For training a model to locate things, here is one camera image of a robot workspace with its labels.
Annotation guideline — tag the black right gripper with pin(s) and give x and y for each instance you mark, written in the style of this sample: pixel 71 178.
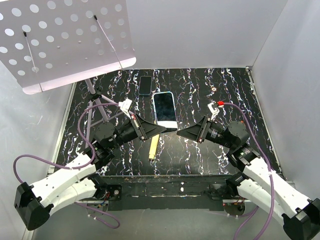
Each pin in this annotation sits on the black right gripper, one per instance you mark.
pixel 194 132

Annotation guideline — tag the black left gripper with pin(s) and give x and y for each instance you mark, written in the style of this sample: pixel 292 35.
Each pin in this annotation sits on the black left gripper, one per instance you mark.
pixel 144 126

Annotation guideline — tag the light blue phone case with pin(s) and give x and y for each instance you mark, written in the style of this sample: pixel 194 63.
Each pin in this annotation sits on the light blue phone case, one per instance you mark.
pixel 165 123

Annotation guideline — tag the spare phone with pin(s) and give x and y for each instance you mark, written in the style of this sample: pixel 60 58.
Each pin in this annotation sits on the spare phone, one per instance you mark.
pixel 145 86

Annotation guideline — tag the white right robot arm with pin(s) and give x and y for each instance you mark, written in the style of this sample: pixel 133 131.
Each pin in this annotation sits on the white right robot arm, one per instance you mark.
pixel 296 213

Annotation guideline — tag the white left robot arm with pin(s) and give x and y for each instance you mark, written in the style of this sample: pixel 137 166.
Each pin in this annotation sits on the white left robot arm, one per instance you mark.
pixel 78 180

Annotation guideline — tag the white music stand tripod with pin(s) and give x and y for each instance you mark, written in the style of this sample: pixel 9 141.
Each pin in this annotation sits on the white music stand tripod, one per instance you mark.
pixel 97 101

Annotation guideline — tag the white perforated music stand desk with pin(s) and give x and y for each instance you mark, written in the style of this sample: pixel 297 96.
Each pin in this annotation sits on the white perforated music stand desk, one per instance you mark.
pixel 46 44

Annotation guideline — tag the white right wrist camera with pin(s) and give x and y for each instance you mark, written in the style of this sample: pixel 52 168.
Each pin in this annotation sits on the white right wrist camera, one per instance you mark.
pixel 214 108

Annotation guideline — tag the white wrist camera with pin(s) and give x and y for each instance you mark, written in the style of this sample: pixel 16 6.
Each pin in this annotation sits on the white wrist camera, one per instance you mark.
pixel 125 107
pixel 214 108

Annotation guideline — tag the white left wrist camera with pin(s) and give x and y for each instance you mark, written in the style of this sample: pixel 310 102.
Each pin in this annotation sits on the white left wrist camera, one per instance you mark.
pixel 125 107

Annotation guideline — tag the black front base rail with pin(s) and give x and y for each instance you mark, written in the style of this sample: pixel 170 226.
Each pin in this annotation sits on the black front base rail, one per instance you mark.
pixel 172 192

